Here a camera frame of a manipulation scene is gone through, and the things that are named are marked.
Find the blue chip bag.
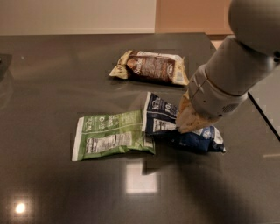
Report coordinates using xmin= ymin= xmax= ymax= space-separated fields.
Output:
xmin=142 ymin=92 xmax=226 ymax=152

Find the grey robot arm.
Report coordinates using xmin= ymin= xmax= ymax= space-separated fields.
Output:
xmin=176 ymin=0 xmax=280 ymax=133

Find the brown and cream chip bag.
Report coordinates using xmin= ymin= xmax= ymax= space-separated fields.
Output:
xmin=109 ymin=50 xmax=189 ymax=86

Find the green jalapeno chip bag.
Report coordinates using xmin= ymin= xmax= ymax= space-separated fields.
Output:
xmin=72 ymin=110 xmax=156 ymax=161

